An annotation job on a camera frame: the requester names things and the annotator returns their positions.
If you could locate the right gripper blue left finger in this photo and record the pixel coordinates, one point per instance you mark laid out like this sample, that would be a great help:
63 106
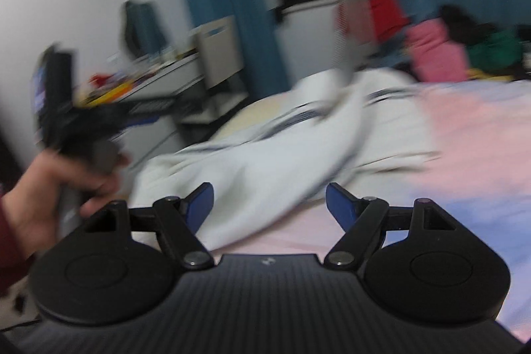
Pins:
192 210

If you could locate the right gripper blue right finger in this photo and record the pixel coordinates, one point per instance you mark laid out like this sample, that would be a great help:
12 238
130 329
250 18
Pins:
346 209

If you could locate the white striped jacket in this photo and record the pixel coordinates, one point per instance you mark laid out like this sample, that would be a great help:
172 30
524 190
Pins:
329 131

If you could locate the person left hand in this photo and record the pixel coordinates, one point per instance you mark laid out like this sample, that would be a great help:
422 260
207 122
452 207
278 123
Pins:
30 207

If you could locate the white dresser desk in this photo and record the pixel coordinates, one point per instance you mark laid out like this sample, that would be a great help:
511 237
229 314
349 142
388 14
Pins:
158 94

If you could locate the white black chair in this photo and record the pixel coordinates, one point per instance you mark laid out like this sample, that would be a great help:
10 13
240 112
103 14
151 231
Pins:
220 62

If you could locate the silver tripod stand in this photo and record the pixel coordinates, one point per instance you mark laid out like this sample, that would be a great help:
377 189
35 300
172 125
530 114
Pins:
350 36

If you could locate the pastel bed sheet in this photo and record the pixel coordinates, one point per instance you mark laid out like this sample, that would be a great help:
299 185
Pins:
480 175

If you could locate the pink garment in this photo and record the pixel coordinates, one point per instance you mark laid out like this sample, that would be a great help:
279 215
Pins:
435 57

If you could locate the red garment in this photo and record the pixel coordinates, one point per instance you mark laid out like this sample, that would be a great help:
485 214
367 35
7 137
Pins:
375 21

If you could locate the black garment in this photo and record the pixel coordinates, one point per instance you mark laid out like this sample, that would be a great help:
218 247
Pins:
462 28

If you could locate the green garment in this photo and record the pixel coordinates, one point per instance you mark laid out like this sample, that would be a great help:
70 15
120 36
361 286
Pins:
499 54

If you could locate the wavy frame mirror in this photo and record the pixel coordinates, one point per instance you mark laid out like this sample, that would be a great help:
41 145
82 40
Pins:
142 33

